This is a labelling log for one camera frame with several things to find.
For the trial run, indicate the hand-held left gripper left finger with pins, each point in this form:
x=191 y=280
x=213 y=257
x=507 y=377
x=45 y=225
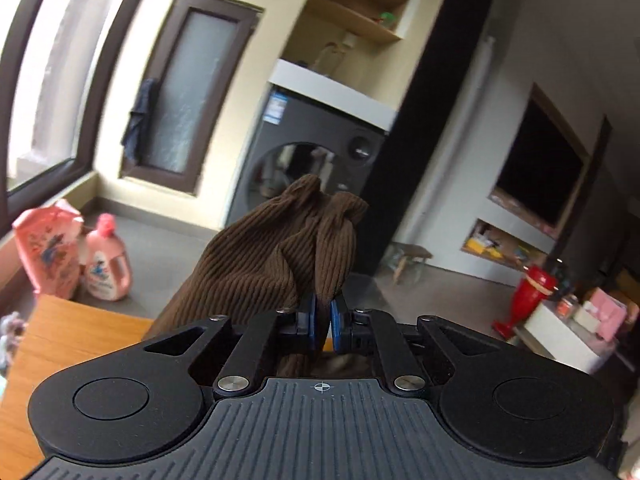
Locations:
x=311 y=327

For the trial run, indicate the pink box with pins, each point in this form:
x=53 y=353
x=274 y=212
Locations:
x=607 y=310

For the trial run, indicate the small wooden stool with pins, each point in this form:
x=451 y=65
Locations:
x=412 y=252

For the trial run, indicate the grey front-load washing machine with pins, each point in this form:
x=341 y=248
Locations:
x=320 y=130

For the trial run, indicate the white low cabinet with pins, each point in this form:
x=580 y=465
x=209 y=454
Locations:
x=560 y=337

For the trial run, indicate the wall television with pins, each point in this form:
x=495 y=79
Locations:
x=540 y=165

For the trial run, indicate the wooden wall shelf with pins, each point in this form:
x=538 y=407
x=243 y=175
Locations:
x=350 y=15

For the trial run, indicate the pink detergent refill bag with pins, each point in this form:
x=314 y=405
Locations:
x=47 y=255

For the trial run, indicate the pink detergent bottle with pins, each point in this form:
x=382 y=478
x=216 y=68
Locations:
x=105 y=265

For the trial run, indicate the yellow box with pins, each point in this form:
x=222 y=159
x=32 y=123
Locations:
x=475 y=246

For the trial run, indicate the red vase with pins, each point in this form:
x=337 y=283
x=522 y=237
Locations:
x=527 y=295

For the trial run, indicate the frosted glass window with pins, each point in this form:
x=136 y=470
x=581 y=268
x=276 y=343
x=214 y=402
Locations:
x=185 y=95

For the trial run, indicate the large brown-framed window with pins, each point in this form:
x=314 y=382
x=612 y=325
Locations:
x=45 y=60

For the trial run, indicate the dark blue hanging cloth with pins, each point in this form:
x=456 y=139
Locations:
x=137 y=125

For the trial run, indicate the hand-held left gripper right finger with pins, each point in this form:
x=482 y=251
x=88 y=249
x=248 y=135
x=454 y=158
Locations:
x=337 y=325

